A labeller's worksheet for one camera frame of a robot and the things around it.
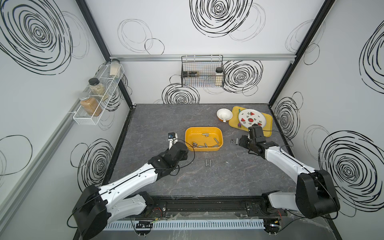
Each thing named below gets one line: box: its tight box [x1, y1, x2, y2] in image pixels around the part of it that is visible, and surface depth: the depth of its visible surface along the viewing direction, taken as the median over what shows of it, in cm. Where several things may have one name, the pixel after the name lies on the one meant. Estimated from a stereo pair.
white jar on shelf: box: [109, 58, 121, 78], surface depth 88 cm
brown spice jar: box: [79, 93, 103, 117], surface depth 66 cm
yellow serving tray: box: [228, 106, 273, 138], surface depth 111 cm
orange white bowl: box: [216, 108, 233, 123], surface depth 114 cm
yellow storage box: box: [185, 126, 224, 152], surface depth 101 cm
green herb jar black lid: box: [88, 77, 109, 101], surface depth 72 cm
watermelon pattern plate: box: [238, 108, 266, 128], surface depth 114 cm
